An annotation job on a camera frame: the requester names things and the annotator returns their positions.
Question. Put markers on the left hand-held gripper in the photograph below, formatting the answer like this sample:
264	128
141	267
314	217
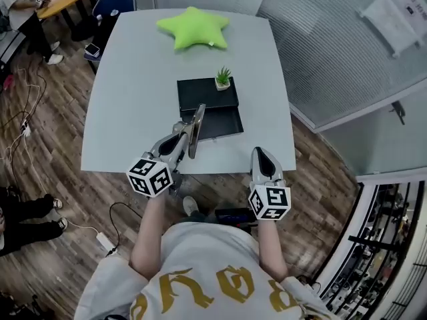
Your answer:
149	178

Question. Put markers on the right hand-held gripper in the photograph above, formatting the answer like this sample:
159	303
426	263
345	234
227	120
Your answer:
269	202

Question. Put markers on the metal small tool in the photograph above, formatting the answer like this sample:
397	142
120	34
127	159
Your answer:
197	128

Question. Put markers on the black drawer box container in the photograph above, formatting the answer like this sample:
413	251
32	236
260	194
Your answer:
208	97

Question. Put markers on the person's right forearm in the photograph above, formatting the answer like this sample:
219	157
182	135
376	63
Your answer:
272	245

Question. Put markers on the person's left forearm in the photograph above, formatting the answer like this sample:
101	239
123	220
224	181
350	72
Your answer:
150	232

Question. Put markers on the black waist device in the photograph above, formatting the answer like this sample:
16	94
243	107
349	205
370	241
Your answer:
233	217

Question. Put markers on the small potted green plant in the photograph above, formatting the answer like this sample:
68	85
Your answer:
223	78

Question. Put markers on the person's grey shoe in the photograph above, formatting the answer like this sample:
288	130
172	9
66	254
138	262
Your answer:
190	206

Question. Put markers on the white shirt with gold print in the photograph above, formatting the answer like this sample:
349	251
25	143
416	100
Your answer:
207	272

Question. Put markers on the green star pillow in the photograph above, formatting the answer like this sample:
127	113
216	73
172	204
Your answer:
193	28

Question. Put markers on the small white box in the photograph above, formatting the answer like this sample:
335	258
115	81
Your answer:
92	49

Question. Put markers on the white power strip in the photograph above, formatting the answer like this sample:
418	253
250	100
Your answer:
26	128
106	242

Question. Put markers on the blue chair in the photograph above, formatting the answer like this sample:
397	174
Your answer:
113	2

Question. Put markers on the white hanging scroll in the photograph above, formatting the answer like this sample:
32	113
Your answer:
388	22

